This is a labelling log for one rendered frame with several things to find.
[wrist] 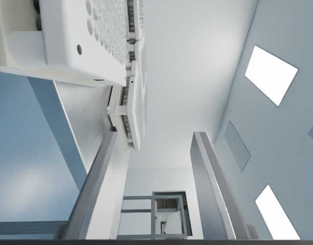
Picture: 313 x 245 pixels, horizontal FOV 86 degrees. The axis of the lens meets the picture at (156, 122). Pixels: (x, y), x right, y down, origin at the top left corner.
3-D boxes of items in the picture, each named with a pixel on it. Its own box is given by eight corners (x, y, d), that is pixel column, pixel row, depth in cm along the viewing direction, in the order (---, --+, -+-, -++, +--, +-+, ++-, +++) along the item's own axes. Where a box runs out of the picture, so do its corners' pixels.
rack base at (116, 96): (118, 60, 61) (124, 60, 61) (127, 105, 80) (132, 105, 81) (107, 111, 46) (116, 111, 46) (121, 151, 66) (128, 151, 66)
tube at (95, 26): (25, 23, 16) (102, 22, 16) (26, 37, 16) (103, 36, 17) (13, 16, 15) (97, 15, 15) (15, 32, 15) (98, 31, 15)
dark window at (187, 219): (151, 192, 549) (185, 191, 550) (151, 192, 550) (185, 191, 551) (151, 238, 446) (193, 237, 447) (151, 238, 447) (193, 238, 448)
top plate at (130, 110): (131, 60, 61) (137, 60, 61) (137, 105, 81) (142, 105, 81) (125, 110, 46) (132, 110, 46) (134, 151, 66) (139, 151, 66)
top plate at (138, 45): (138, 38, 89) (142, 38, 89) (140, 83, 101) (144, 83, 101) (133, 43, 68) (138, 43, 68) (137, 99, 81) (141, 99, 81)
